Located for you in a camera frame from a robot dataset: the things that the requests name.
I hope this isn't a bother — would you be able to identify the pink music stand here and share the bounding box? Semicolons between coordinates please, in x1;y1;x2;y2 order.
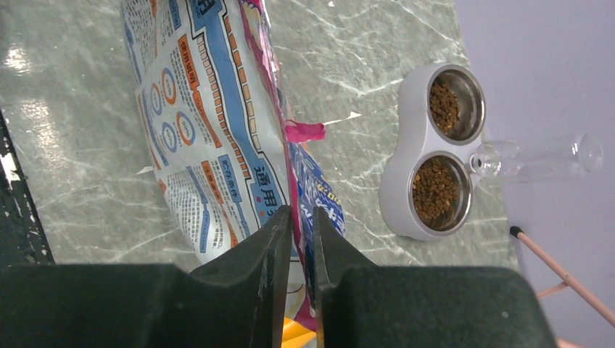
510;225;614;347

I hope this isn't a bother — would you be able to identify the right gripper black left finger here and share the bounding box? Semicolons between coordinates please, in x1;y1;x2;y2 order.
1;206;292;347

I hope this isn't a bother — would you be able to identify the yellow plastic scoop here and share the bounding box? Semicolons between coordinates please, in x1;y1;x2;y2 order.
281;318;316;348

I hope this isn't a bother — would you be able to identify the brown pet food kibble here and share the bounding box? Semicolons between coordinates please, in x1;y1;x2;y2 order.
412;83;460;229

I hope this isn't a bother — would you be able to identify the colourful pet food bag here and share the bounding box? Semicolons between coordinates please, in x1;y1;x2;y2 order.
120;1;345;330

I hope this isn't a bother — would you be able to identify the grey double pet bowl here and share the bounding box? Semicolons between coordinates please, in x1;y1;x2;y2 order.
379;63;485;241

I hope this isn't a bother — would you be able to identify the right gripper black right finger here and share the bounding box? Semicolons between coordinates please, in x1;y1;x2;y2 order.
313;207;556;347

